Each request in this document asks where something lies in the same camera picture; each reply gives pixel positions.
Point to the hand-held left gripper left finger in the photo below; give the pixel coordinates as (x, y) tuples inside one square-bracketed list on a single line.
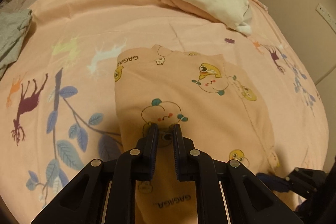
[(149, 150)]

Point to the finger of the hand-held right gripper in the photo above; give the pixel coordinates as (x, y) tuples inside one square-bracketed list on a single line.
[(273, 182)]

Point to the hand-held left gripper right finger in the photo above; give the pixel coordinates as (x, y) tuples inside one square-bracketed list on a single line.
[(179, 150)]

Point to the pink cartoon print shirt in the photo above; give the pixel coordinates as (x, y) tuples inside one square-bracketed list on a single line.
[(199, 98)]

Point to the pink animal print blanket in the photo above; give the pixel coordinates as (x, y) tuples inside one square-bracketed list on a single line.
[(78, 29)]

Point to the pink folded garment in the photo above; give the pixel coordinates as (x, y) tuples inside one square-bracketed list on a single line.
[(181, 5)]

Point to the grey garment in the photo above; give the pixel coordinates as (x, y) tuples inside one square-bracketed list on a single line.
[(11, 35)]

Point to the white wall socket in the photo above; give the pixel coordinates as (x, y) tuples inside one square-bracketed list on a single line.
[(326, 14)]

